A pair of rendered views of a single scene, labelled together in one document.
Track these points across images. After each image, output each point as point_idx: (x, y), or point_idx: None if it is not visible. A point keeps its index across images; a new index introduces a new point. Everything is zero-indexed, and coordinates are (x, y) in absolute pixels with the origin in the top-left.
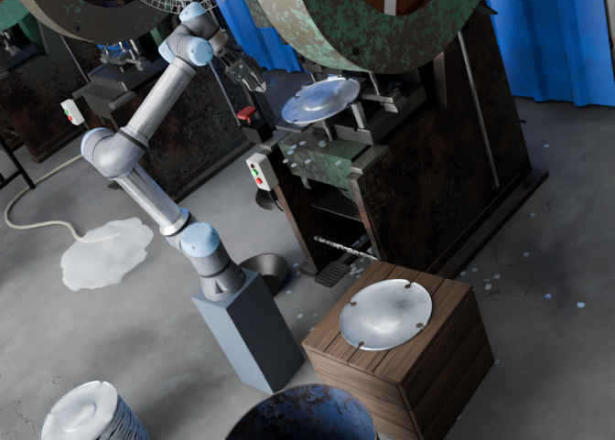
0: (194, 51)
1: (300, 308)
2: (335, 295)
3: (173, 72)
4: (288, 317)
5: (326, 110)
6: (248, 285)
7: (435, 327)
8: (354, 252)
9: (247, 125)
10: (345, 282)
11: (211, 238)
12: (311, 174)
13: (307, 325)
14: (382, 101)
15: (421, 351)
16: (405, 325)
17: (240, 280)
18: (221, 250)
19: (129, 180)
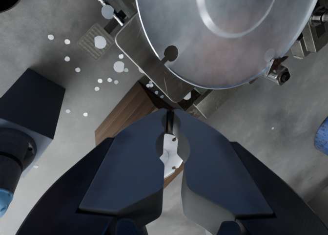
0: None
1: (49, 26)
2: (85, 21)
3: None
4: (37, 34)
5: (236, 53)
6: (42, 153)
7: (180, 169)
8: (121, 25)
9: None
10: (94, 7)
11: (5, 211)
12: (120, 6)
13: (61, 51)
14: (302, 32)
15: (170, 181)
16: (166, 167)
17: (33, 158)
18: (15, 187)
19: None
